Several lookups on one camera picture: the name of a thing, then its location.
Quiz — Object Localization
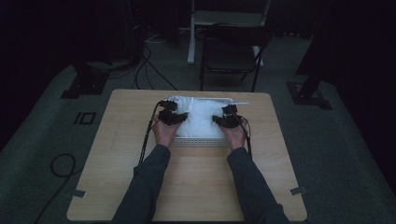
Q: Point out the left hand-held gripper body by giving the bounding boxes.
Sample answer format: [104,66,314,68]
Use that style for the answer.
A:
[158,95,189,127]

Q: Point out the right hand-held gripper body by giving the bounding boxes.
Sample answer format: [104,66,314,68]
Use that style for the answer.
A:
[219,100,250,130]

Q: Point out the white plastic basket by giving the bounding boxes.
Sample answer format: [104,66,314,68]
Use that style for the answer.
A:
[165,96,237,148]

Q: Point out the person's left hand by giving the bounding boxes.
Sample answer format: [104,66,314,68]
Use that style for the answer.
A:
[151,111,183,148]

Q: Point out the person's right hand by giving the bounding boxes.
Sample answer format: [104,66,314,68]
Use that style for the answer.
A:
[220,116,250,151]

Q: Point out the black folding chair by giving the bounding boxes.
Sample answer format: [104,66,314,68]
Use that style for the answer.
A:
[199,22,275,93]

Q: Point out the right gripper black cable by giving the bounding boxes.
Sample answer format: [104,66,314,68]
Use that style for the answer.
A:
[231,112,254,161]

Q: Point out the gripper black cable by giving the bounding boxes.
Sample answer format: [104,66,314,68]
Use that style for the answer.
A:
[231,112,254,161]
[133,100,164,177]

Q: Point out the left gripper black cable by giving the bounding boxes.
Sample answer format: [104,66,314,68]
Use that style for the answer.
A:
[133,100,164,177]

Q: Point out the black floor cables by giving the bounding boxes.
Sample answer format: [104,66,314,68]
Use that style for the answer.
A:
[133,43,179,91]

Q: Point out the white floor cable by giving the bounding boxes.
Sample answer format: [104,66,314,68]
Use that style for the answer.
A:
[145,28,191,45]

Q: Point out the black stand with base plate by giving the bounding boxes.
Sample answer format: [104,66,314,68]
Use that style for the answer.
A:
[60,61,110,101]
[286,0,334,111]

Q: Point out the black floor cable loop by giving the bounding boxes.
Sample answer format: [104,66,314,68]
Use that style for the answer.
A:
[33,152,84,224]

